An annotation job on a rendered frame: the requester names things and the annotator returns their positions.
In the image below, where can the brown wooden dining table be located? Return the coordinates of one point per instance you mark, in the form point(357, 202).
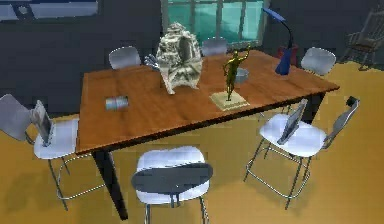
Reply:
point(150, 110)

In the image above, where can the golden figure statue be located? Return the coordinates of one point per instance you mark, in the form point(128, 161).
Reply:
point(231, 73)

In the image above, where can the grey round bowl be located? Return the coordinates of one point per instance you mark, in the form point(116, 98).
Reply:
point(242, 75)

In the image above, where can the clear glass object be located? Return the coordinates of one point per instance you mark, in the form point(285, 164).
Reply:
point(151, 62)

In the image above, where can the white chair with metal legs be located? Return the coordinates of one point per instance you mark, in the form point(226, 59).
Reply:
point(124, 57)
point(214, 46)
point(170, 180)
point(300, 136)
point(318, 60)
point(56, 138)

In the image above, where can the grey laptop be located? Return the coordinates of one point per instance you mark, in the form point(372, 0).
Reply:
point(42, 123)
point(293, 121)

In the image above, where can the blue desk lamp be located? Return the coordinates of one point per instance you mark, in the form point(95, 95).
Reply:
point(285, 53)

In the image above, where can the small black box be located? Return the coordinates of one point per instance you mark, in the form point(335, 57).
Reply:
point(352, 100)

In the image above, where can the dark wooden rocking chair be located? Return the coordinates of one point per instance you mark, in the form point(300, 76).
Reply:
point(365, 38)

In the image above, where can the window with white frame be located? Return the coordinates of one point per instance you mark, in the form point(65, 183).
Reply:
point(216, 20)

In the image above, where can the framed wall picture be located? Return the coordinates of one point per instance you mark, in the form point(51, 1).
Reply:
point(50, 9)

